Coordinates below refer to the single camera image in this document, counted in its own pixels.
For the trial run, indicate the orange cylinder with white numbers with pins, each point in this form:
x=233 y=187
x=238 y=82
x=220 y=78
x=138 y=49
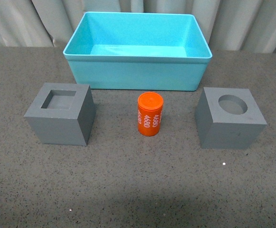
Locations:
x=150 y=106

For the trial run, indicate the gray cube with square hole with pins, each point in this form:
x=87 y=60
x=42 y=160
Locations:
x=62 y=114

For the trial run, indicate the gray cube with round hole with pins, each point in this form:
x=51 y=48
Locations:
x=228 y=118

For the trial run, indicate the blue plastic box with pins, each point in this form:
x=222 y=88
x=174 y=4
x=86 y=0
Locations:
x=138 y=51

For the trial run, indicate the gray-white curtain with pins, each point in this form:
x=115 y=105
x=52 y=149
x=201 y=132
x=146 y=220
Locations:
x=248 y=25

